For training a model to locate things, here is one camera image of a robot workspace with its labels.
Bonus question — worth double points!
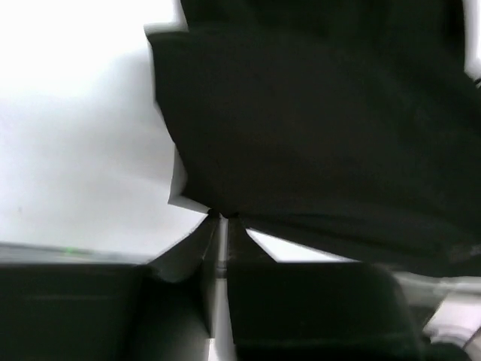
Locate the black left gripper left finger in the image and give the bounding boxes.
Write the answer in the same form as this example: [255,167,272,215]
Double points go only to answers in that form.
[1,214,219,360]

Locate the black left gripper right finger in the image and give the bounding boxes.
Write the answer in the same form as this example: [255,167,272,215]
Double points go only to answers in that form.
[226,219,425,360]

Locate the black shorts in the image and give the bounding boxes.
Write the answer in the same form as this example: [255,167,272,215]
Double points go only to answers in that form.
[146,1,480,277]

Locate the silver aluminium table rail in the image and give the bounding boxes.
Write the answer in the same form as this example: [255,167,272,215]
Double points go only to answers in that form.
[1,242,151,264]

